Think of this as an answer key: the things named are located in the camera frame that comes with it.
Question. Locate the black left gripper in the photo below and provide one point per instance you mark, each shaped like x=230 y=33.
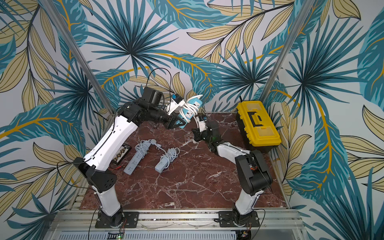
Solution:
x=173 y=118

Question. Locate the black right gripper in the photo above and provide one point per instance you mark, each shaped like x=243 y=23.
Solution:
x=202 y=133

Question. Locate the teal power strip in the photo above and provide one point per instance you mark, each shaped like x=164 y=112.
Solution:
x=190 y=109

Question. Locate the short grey power strip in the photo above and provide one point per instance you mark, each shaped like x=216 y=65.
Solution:
x=164 y=162

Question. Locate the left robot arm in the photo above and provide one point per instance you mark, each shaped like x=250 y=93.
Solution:
x=147 y=103

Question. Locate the yellow black toolbox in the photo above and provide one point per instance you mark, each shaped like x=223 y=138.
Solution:
x=256 y=127

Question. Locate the black balance charging board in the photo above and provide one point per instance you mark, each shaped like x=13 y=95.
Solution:
x=120 y=155

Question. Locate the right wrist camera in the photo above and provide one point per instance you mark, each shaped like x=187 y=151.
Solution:
x=201 y=121

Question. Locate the aluminium frame post right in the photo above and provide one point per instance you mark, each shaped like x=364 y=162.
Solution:
x=299 y=21

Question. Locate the aluminium frame post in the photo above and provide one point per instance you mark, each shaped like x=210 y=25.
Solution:
x=59 y=22
x=299 y=21

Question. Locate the aluminium frame post left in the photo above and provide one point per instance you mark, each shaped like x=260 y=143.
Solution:
x=59 y=22

